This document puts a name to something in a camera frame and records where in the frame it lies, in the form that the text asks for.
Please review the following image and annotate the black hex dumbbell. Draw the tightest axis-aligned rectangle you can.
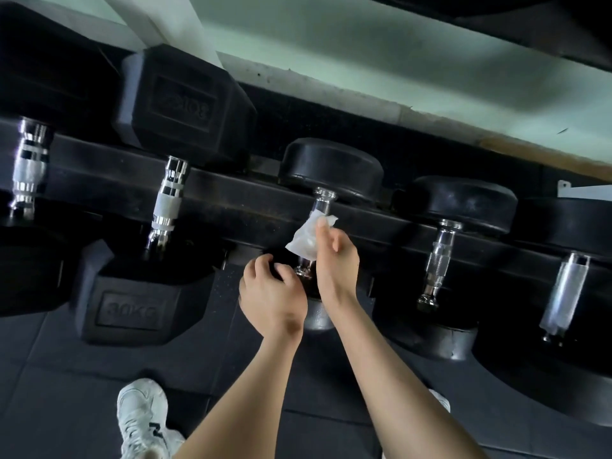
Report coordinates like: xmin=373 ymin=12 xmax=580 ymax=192
xmin=0 ymin=2 xmax=130 ymax=318
xmin=69 ymin=44 xmax=259 ymax=347

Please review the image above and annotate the person's right forearm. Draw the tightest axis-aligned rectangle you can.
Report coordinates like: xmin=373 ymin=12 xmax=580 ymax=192
xmin=321 ymin=292 xmax=488 ymax=459

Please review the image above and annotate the black round dumbbell chrome handle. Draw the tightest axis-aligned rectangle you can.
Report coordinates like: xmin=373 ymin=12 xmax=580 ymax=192
xmin=273 ymin=137 xmax=385 ymax=332
xmin=373 ymin=176 xmax=518 ymax=361

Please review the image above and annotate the white wet wipe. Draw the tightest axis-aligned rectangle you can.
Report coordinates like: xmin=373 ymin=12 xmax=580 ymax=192
xmin=285 ymin=210 xmax=340 ymax=261

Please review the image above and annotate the black dumbbell rack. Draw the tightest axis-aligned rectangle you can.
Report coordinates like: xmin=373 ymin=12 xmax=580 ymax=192
xmin=0 ymin=117 xmax=612 ymax=311

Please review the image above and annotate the white sneaker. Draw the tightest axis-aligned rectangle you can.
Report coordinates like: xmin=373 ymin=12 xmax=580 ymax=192
xmin=428 ymin=389 xmax=451 ymax=414
xmin=117 ymin=378 xmax=186 ymax=459

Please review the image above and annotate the large black round dumbbell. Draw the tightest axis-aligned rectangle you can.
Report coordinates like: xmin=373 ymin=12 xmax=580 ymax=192
xmin=473 ymin=198 xmax=612 ymax=428

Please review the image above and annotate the person's left hand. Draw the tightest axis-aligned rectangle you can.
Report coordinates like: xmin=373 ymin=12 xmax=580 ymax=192
xmin=238 ymin=253 xmax=309 ymax=341

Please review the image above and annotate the person's right hand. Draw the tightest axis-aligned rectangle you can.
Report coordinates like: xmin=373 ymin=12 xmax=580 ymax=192
xmin=316 ymin=218 xmax=361 ymax=309

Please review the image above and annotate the white wall bracket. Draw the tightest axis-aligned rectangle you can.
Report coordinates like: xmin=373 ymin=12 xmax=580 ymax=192
xmin=557 ymin=180 xmax=612 ymax=202

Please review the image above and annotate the person's left forearm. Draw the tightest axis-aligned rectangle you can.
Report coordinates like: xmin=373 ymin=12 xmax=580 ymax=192
xmin=174 ymin=326 xmax=307 ymax=459

